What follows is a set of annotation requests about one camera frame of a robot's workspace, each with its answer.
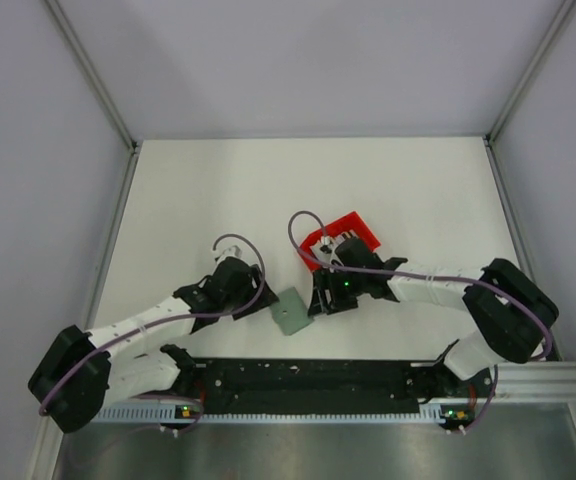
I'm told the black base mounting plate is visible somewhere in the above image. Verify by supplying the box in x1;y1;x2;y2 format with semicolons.
176;358;492;415

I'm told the green leather card holder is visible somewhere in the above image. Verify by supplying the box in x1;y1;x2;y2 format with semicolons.
270;287;314;336

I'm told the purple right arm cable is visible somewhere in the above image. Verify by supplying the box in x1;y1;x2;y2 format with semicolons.
287;209;555;435

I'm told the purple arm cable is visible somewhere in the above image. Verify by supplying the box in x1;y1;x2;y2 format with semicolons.
38;234;267;417
287;209;555;435

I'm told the white slotted cable duct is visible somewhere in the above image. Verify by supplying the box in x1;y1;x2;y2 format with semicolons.
93;403;176;423

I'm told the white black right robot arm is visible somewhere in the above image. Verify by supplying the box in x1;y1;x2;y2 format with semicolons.
299;236;559;401

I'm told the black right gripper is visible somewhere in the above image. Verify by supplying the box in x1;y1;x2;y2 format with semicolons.
308;266;367;317

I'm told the aluminium frame rail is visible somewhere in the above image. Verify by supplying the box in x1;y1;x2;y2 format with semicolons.
494;361;576;404

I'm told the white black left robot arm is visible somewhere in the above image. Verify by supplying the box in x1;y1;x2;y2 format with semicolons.
28;256;278;433

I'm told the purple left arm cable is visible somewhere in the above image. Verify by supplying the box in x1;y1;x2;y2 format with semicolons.
38;234;267;417

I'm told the red plastic card tray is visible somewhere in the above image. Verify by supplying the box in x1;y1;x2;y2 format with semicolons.
287;210;385;275

